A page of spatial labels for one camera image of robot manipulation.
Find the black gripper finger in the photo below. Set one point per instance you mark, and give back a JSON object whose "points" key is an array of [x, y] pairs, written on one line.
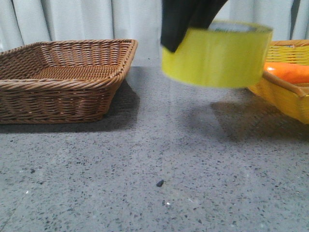
{"points": [[177, 16], [205, 12]]}

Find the yellow tape roll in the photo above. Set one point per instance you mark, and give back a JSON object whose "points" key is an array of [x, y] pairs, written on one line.
{"points": [[227, 54]]}

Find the orange toy carrot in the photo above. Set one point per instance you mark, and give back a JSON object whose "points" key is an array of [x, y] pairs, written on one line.
{"points": [[292, 73]]}

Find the yellow wicker basket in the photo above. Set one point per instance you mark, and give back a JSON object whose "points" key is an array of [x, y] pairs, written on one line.
{"points": [[290, 99]]}

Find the brown wicker basket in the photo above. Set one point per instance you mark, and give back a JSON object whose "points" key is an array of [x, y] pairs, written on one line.
{"points": [[62, 81]]}

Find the white curtain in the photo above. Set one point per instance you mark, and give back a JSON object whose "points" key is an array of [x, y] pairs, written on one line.
{"points": [[29, 21]]}

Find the small black debris piece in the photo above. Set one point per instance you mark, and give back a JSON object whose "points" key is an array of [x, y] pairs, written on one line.
{"points": [[160, 183]]}

